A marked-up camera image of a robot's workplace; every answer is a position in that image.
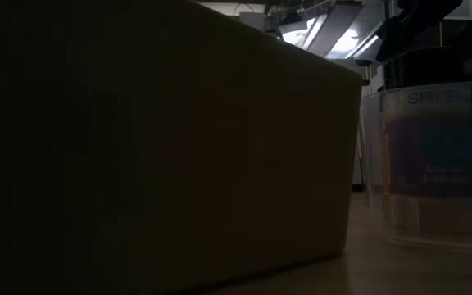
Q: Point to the large cardboard box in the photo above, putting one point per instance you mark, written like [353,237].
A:
[158,164]

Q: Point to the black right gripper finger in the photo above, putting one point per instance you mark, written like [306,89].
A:
[391,37]

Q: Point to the white wall column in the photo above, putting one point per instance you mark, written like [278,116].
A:
[361,143]

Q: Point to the pale overhead panel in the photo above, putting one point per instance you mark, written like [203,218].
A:
[463,10]

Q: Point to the black-lid garlic powder jar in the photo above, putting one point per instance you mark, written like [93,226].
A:
[424,65]

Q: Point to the grey wall box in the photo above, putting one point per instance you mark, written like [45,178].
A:
[254,20]

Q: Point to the bright ceiling light panel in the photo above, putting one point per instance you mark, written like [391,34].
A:
[348,41]
[297,37]

